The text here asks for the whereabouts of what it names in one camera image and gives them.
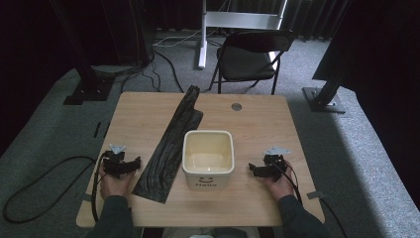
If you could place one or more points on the white metal stand frame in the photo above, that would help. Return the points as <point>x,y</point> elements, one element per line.
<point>237,20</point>

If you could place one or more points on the cream square trash bin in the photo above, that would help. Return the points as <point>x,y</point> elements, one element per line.
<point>208,150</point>

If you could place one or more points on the black metal stand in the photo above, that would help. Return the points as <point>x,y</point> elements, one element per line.
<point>87,89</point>
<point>325,99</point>

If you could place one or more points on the black plastic trash bag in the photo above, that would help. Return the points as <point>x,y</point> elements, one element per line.
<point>171,142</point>

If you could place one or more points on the person's right hand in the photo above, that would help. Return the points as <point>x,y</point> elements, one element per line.
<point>284,188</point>

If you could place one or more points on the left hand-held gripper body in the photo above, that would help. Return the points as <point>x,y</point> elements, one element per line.
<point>114,163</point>

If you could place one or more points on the dark curtain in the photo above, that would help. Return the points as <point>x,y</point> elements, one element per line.
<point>307,16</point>

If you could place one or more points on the black folding chair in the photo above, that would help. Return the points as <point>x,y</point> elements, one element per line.
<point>246,62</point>

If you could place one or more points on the person's left hand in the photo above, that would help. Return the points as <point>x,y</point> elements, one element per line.
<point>115,188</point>

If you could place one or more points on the grey tape piece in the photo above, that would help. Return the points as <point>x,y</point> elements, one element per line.
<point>88,197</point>
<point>316,195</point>

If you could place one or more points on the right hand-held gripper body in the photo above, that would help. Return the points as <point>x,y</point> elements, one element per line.
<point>274,168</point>

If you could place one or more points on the black tape strip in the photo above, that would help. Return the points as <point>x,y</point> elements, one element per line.
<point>97,130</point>
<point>107,129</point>

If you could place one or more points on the round grey table grommet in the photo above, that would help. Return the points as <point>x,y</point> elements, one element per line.
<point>236,106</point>

